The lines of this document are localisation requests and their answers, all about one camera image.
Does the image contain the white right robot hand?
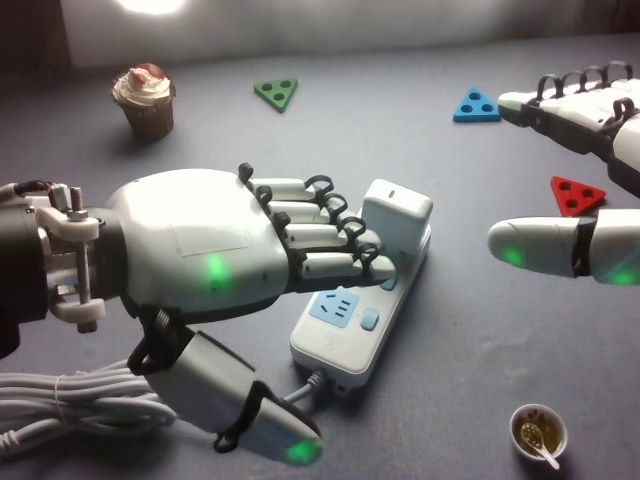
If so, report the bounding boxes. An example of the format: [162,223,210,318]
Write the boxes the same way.
[487,60,640,287]

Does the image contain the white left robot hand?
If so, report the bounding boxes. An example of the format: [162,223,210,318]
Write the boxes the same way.
[104,162,400,467]

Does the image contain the white power strip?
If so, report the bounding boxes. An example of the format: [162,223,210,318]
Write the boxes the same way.
[289,224,433,397]

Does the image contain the white power adapter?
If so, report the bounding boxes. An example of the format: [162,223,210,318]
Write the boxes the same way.
[360,178,434,264]

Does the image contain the red triangle block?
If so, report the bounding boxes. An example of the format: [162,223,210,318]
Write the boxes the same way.
[549,175,607,218]

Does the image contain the toy cupcake with white frosting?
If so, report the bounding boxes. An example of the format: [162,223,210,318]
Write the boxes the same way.
[110,62,177,139]

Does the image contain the blue triangle block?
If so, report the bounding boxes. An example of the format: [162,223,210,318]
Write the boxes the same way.
[452,86,502,124]

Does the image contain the green triangle block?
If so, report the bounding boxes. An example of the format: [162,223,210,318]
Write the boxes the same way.
[253,77,300,114]

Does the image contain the dark curtain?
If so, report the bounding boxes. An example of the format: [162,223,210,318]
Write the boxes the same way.
[0,0,74,76]

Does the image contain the small white bowl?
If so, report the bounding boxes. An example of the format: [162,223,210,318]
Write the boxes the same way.
[509,403,570,460]

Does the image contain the small white spoon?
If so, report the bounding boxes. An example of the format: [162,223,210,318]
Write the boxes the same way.
[519,422,561,471]

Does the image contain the white power strip cable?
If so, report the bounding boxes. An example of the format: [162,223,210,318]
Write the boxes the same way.
[0,358,332,459]

